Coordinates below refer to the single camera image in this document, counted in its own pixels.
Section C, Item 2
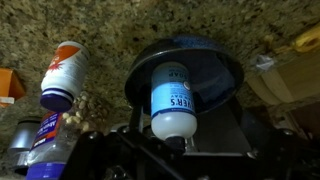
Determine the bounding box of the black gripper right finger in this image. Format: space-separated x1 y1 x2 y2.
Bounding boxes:
194 96 253 156

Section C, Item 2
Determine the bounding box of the small grey metal can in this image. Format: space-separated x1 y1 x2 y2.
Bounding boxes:
7 116 43 176

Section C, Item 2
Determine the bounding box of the blue cup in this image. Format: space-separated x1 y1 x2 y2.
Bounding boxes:
149 61 198 154

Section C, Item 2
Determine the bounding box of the orange flat box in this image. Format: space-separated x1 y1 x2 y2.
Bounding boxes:
0 67 27 108

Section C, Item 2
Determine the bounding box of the small yellow object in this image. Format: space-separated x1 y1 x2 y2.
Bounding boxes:
274 23 320 54

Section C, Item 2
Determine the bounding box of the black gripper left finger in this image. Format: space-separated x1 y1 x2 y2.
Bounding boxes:
129 104 146 133

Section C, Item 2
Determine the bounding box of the small white crumpled object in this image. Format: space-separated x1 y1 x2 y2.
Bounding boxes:
254 54 276 72

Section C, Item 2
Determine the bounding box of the dark blue speckled bowl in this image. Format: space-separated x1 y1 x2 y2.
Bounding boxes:
124 34 245 116

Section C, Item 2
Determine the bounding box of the light wooden cutting board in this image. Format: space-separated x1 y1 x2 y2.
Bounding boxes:
246 49 320 106

